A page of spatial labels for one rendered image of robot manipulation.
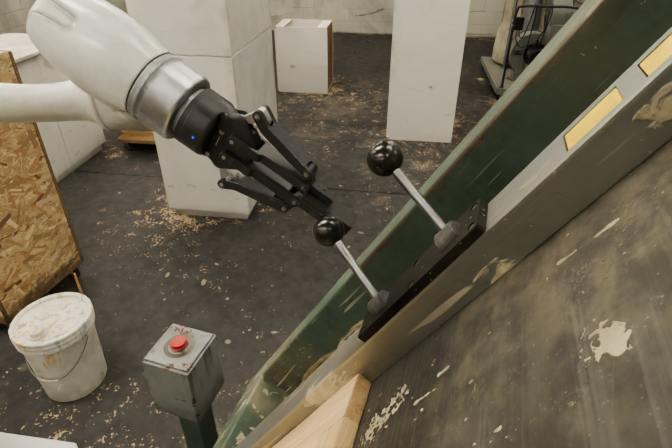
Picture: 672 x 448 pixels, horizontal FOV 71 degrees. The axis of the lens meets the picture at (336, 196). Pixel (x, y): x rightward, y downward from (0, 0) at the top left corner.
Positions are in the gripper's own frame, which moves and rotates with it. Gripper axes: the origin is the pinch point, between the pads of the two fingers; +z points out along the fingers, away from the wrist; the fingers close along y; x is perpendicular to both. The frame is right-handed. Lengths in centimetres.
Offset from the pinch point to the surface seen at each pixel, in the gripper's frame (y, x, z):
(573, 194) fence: -23.0, 11.3, 13.8
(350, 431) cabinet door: 8.2, 18.1, 14.6
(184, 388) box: 67, -7, -1
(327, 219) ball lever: -1.7, 4.0, 0.4
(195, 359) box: 62, -11, -3
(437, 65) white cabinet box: 78, -351, 18
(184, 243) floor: 199, -150, -52
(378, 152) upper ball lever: -13.0, 5.0, 0.3
